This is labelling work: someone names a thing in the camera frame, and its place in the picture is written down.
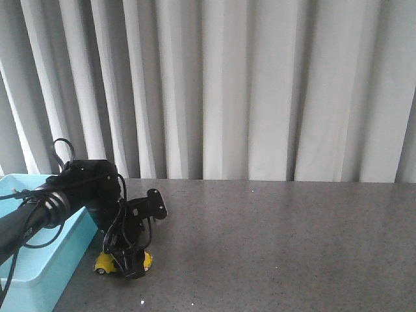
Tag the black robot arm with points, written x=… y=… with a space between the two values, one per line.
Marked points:
x=40 y=208

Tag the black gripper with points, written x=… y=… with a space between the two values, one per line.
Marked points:
x=94 y=184

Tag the grey pleated curtain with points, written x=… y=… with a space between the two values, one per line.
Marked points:
x=258 y=90

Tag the yellow toy beetle car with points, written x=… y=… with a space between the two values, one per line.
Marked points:
x=105 y=263

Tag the light blue storage box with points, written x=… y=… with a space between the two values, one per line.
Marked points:
x=41 y=275

